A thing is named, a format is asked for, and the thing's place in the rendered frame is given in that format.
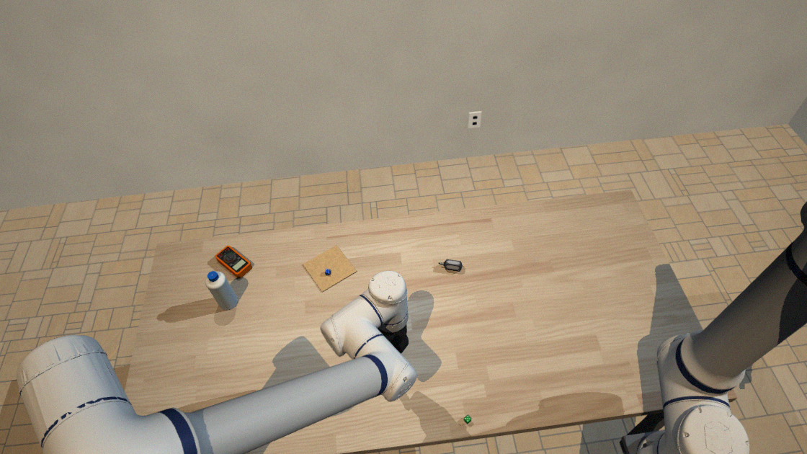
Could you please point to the grey plastic bottle with blue cap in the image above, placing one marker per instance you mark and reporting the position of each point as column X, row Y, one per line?
column 221, row 290

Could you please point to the orange digital multimeter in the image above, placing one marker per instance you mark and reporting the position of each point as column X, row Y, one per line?
column 233, row 261

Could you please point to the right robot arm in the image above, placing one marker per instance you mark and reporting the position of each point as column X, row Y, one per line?
column 693, row 367

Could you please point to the orange square mat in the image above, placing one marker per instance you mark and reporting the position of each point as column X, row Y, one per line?
column 333, row 259

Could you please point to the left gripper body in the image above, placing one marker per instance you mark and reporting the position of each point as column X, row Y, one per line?
column 401, row 341

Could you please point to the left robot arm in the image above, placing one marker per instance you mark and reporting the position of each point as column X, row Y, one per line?
column 77, row 405

